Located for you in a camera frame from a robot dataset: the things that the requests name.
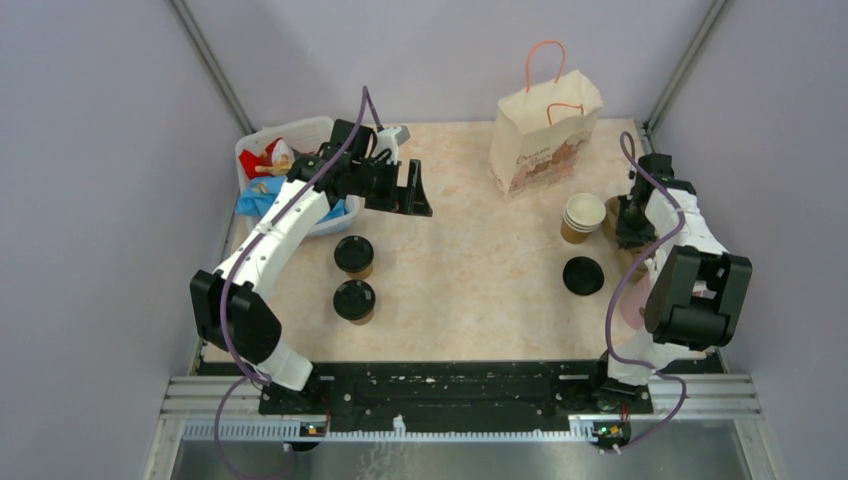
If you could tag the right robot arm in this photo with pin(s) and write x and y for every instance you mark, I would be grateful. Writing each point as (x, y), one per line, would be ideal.
(692, 288)

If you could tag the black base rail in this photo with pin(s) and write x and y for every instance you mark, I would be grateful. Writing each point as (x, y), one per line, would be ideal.
(464, 397)

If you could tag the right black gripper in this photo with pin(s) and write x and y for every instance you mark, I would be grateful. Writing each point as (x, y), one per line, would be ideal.
(628, 237)

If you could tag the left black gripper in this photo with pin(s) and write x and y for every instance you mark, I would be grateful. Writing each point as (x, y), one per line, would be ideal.
(389, 199)

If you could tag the brown paper cup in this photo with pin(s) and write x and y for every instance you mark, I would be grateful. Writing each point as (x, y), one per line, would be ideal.
(361, 272)
(364, 319)

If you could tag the cardboard cup carrier stack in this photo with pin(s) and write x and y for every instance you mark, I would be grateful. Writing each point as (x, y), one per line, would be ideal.
(625, 257)

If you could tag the pink holder cup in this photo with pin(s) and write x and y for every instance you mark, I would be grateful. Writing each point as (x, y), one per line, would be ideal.
(636, 305)

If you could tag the paper takeout bag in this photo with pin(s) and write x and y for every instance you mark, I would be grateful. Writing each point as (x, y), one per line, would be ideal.
(541, 129)

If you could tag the black lid stack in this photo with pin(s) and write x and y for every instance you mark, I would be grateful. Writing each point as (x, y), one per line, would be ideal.
(583, 276)

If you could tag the stack of paper cups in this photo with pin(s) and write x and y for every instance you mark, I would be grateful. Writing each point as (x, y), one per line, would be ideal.
(583, 214)

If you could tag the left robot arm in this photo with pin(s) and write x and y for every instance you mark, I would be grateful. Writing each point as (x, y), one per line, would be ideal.
(229, 303)

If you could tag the red snack bag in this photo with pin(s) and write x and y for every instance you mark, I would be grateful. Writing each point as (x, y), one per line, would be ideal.
(275, 159)

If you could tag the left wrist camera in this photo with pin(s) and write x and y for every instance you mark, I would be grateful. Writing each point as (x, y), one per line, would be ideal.
(388, 142)

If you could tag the black cup lid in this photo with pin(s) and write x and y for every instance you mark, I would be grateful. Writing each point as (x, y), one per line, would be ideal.
(352, 251)
(354, 299)

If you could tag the blue snack bag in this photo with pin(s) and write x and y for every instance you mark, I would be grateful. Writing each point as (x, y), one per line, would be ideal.
(257, 198)

